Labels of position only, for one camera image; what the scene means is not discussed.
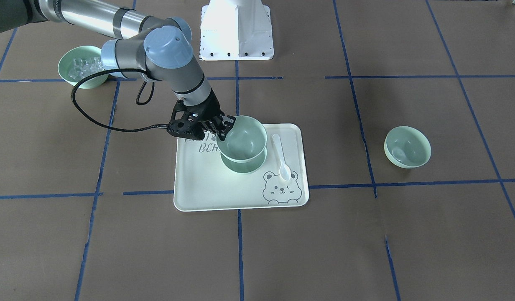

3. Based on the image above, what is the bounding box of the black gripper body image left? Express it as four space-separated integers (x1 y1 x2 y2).
166 92 223 140

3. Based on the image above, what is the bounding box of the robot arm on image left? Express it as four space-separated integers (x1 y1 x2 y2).
0 0 236 140

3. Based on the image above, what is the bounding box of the green bowl on tray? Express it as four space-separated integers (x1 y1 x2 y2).
220 148 267 174

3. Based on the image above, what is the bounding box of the pale green bear tray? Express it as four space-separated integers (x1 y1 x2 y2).
174 123 309 212

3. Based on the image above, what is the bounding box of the white plastic spoon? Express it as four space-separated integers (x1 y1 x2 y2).
272 134 291 181

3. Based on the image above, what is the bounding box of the green bowl with clear pieces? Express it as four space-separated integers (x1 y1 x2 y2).
57 46 105 86

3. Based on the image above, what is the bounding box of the black cable image left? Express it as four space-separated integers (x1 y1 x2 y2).
71 70 170 133

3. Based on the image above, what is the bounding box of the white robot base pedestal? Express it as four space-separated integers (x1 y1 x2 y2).
199 0 275 61

